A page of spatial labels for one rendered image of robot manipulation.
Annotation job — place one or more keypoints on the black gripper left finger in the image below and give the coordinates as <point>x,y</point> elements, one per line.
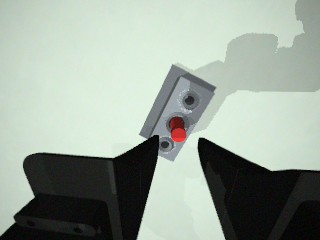
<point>122,182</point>

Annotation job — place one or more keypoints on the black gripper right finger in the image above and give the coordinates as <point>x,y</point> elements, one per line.
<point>252,202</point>

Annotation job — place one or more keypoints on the red peg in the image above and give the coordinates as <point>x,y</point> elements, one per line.
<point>178,132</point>

